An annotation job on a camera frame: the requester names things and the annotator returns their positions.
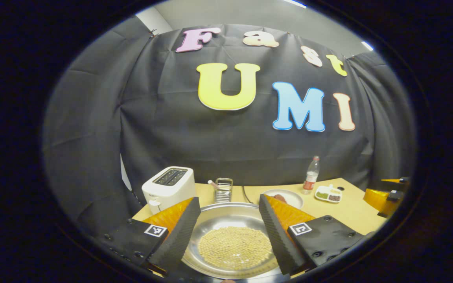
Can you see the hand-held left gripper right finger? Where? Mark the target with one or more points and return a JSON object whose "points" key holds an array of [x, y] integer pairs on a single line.
{"points": [[275, 232]]}

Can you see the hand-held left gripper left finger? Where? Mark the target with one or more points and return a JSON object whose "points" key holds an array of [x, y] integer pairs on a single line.
{"points": [[179, 236]]}

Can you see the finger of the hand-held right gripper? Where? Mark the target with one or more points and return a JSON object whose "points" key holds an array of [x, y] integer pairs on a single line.
{"points": [[401, 181], [395, 195]]}

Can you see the stainless steel pot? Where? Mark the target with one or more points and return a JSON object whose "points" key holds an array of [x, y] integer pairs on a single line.
{"points": [[218, 216]]}

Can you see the red meat slice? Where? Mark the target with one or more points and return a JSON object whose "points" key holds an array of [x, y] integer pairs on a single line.
{"points": [[280, 197]]}

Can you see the white oval plate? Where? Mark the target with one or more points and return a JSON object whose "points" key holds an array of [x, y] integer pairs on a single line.
{"points": [[294, 199]]}

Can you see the pile of yellow soybeans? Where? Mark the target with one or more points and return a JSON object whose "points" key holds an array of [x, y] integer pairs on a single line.
{"points": [[234, 247]]}

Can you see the white toaster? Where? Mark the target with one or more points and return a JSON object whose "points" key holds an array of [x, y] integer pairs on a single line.
{"points": [[167, 188]]}

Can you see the heap of green mung beans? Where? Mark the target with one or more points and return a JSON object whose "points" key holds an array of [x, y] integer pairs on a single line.
{"points": [[321, 195]]}

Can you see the pink tipped utensil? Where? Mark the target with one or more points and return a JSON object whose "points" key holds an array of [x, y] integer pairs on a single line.
{"points": [[212, 183]]}

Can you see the plastic water bottle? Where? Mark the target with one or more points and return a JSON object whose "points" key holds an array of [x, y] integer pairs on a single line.
{"points": [[311, 179]]}

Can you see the white divided dish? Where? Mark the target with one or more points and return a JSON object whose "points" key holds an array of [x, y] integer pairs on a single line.
{"points": [[328, 188]]}

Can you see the black backdrop cloth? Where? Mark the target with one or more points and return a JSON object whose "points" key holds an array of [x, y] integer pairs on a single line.
{"points": [[171, 118]]}

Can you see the small ceiling light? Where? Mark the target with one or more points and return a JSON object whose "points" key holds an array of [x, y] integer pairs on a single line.
{"points": [[367, 45]]}

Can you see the large ceiling light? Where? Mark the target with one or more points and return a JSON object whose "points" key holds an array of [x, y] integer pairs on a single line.
{"points": [[295, 3]]}

